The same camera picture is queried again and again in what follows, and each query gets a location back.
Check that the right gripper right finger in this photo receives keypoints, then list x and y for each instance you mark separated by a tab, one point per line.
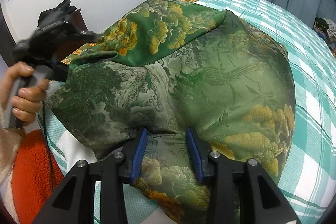
199	151

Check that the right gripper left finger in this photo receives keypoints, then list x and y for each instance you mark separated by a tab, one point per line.
134	151

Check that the green landscape print jacket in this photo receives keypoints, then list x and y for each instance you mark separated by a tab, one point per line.
168	65

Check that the pile of clothes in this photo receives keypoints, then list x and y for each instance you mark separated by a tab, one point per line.
326	30

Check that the person's left hand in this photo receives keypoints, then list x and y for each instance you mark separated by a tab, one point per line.
28	102

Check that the orange fleece garment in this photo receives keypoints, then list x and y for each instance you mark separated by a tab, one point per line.
35	175

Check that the teal white checked bedsheet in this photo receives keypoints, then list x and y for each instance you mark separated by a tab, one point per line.
308	177

